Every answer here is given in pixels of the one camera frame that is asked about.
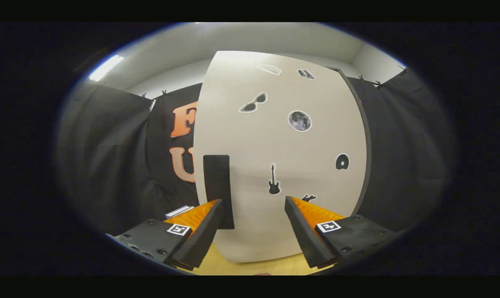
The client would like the long ceiling light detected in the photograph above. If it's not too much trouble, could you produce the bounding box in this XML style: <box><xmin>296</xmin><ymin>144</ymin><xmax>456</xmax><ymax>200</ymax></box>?
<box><xmin>88</xmin><ymin>55</ymin><xmax>124</xmax><ymax>82</ymax></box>

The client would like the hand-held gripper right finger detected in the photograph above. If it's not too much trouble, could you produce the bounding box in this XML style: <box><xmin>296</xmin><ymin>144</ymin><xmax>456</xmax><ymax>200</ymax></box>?
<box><xmin>284</xmin><ymin>196</ymin><xmax>399</xmax><ymax>269</ymax></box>

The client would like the black door handle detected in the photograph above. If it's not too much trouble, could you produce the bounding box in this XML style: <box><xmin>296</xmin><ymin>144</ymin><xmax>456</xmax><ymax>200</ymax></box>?
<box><xmin>203</xmin><ymin>155</ymin><xmax>235</xmax><ymax>229</ymax></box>

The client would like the white cabinet door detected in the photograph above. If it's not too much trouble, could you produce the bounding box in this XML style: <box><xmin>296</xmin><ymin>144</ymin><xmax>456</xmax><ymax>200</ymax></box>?
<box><xmin>193</xmin><ymin>50</ymin><xmax>368</xmax><ymax>263</ymax></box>

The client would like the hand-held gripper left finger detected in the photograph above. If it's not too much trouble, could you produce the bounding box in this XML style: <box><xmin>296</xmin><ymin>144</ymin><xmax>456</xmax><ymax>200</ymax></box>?
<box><xmin>111</xmin><ymin>199</ymin><xmax>225</xmax><ymax>270</ymax></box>

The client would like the black backdrop cloth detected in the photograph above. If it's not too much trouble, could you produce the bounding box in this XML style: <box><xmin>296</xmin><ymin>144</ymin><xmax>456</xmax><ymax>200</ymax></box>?
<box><xmin>55</xmin><ymin>66</ymin><xmax>455</xmax><ymax>236</ymax></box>

